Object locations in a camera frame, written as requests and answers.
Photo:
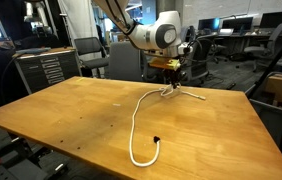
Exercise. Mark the small clear tape piece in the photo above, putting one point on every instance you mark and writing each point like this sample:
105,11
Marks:
116,105

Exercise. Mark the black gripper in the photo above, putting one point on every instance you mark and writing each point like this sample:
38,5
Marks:
174,75

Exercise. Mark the black computer monitor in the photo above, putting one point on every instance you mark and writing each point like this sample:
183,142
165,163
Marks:
209,25
281,19
237,24

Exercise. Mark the metal drawer cabinet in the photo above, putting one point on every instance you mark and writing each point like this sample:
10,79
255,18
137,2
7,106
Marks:
47,70

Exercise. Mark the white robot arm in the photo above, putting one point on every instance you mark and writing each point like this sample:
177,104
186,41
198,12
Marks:
154,35

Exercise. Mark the whiteboard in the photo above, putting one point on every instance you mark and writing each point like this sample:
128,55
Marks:
227,8

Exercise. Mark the silver laptop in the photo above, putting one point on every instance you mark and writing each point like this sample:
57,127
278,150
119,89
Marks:
226,32

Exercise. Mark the grey bin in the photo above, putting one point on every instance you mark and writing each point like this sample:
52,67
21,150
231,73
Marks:
271,123

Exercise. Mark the black stand frame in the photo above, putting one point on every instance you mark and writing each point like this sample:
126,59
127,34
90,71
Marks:
24,150

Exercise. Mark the dark grey office chair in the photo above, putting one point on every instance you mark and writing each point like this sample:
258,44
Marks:
201,63

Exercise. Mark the grey mesh office chair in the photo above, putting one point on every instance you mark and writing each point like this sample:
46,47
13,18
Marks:
87,45

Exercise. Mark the white curtain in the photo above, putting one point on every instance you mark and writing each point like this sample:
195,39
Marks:
77,20

